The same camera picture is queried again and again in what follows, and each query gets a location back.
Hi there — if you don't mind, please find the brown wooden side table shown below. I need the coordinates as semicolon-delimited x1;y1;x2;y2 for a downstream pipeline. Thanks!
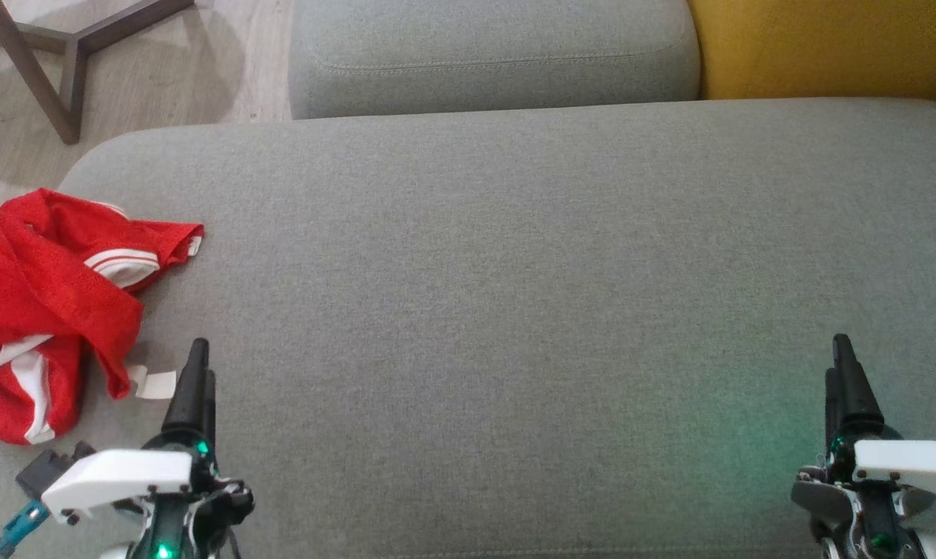
0;0;197;146

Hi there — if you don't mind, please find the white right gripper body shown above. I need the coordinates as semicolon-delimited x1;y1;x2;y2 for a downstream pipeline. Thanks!
792;423;936;559

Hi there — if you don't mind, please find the large grey sofa chaise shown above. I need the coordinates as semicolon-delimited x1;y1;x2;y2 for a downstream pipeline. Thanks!
0;97;936;559

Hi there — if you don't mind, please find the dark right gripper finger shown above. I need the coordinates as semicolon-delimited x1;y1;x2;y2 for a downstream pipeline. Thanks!
831;334;886;437
824;368;838;453

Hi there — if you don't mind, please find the grey sofa seat cushion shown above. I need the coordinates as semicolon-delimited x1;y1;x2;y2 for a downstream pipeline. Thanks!
289;0;701;120

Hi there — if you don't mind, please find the yellow sofa backrest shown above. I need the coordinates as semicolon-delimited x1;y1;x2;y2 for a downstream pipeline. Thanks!
685;0;936;102

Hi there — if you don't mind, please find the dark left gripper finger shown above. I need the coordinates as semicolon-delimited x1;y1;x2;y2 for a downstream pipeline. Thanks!
161;337;211;450
204;370;218;451

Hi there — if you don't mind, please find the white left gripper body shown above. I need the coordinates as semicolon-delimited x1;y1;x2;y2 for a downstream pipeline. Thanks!
40;435;255;559

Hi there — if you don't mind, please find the red jersey with white sleeves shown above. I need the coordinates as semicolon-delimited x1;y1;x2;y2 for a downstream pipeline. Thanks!
0;177;204;401

